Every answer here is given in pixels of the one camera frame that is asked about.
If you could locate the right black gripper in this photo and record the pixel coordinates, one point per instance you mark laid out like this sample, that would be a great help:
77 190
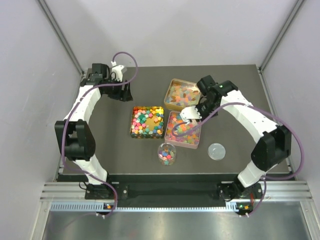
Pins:
198 106

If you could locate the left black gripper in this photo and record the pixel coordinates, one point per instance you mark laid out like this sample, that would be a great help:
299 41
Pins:
121 91

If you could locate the gold tin of pastel gummies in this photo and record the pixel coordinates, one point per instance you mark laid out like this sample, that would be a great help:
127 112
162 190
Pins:
181 94

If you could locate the gold tin of star candies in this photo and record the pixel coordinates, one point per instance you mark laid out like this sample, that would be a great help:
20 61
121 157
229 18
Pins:
147 122

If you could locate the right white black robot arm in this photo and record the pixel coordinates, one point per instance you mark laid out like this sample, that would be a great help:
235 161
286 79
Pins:
273 141

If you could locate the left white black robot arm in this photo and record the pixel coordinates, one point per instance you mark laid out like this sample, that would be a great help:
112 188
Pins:
74 137

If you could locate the clear round jar lid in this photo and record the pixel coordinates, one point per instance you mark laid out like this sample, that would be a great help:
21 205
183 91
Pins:
216 151

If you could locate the clear plastic jar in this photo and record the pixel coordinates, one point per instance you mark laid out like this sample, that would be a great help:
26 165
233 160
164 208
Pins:
167 154

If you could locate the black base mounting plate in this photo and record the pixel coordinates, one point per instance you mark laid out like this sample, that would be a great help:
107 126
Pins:
214 191

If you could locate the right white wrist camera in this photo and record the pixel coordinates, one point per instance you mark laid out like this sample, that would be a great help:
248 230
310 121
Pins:
189 114

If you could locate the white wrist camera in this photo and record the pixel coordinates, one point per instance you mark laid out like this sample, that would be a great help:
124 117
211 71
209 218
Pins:
189 114
117 72

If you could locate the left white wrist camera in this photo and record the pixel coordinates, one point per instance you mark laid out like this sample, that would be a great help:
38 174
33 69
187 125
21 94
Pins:
117 72

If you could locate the aluminium front rail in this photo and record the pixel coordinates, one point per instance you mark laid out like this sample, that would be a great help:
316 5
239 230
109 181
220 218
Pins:
70 197

